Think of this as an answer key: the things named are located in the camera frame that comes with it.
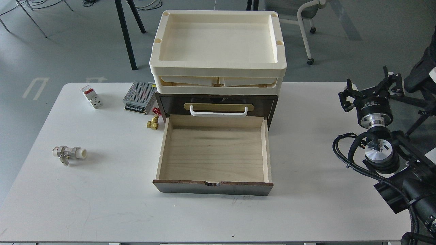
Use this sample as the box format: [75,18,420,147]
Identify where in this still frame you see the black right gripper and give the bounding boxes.
[338,66,405,129]

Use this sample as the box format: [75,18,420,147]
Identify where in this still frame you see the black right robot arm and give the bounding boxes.
[332,66,436,245]

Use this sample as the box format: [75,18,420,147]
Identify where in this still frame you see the open wooden drawer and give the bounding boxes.
[153,115,274,196]

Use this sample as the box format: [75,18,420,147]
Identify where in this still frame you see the cream plastic stacked tray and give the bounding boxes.
[149,10,287,96]

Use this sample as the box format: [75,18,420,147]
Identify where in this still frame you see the metal mesh power supply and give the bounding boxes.
[123,81,157,115]

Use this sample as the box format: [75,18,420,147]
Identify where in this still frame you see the black table legs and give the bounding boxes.
[114,0,147,71]

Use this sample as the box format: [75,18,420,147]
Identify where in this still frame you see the white red circuit breaker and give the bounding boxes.
[81,85,103,109]

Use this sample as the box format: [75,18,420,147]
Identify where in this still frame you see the white plastic pipe valve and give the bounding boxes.
[52,145,87,166]

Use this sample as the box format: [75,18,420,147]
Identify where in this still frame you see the grey metal chair legs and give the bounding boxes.
[0,0,73,38]

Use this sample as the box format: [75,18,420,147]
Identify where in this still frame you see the white frame rolling chair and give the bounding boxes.
[264,0,326,66]

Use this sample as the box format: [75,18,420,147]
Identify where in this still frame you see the white drawer handle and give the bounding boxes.
[190,105,248,118]

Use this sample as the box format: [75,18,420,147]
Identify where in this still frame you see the brass valve red handle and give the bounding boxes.
[146,107,161,130]

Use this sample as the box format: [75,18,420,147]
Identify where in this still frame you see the floor cables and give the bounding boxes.
[82,0,162,11]

